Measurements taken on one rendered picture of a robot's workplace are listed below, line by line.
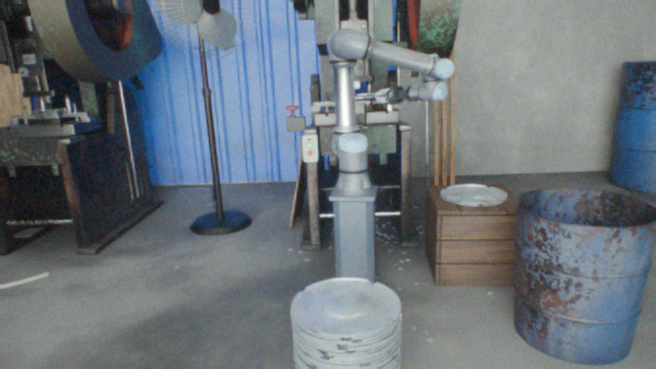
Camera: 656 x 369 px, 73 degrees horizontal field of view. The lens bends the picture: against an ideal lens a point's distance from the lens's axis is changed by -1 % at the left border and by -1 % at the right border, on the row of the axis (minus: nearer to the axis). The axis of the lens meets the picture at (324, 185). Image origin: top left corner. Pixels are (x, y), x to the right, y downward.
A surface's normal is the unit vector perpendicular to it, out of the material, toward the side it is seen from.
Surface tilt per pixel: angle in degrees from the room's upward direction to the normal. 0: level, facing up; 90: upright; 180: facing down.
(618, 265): 92
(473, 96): 90
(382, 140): 90
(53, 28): 109
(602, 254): 92
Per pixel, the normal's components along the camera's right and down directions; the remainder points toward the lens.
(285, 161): -0.04, 0.27
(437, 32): 0.00, 0.80
